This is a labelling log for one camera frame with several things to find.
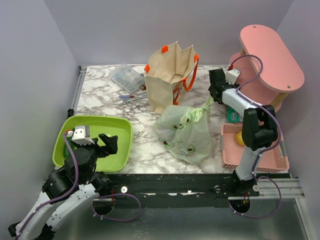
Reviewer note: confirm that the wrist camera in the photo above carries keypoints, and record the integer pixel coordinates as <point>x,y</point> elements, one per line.
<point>232,75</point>
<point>80,135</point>

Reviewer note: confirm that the blue handled tool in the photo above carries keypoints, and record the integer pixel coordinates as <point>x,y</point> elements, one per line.
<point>129,96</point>

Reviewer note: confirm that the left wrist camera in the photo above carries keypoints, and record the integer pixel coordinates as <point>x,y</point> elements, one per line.
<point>80,135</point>

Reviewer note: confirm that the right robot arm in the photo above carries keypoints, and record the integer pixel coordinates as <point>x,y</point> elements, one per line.
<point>260,128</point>

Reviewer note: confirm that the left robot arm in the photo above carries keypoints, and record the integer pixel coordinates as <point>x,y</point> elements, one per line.
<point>69,187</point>

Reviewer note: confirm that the pink plastic basket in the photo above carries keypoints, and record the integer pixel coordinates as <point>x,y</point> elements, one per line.
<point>273,161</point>

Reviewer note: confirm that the silver wrench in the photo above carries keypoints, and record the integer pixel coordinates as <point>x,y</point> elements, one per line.
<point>127,100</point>

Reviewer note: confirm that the green cucumber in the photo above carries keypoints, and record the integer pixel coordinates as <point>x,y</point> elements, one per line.
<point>66,151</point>

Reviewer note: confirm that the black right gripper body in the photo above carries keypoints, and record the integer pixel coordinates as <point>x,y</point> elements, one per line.
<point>211,90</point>

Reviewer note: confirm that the green avocado print plastic bag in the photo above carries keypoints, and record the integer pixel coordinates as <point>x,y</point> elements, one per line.
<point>184,131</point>

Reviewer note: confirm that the beige canvas tote bag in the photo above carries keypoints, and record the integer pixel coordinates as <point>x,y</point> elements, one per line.
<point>169,71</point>

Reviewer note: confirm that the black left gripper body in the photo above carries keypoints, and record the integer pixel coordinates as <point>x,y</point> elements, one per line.
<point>97,152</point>

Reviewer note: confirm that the lime green plastic tray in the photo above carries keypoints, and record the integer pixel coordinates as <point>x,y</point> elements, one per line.
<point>109,125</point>

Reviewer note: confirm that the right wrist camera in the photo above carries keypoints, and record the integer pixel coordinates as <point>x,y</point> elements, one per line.
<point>232,75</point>

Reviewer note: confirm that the pink two-tier shelf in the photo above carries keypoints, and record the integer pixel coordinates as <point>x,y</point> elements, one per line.
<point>269,72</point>

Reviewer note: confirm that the clear plastic organizer box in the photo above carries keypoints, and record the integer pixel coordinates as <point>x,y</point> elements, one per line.
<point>127,78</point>

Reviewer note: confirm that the black table front rail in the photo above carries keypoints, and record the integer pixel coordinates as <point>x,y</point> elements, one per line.
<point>161,191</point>

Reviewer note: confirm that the teal snack packet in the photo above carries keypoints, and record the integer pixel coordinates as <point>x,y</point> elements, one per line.
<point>233,116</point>

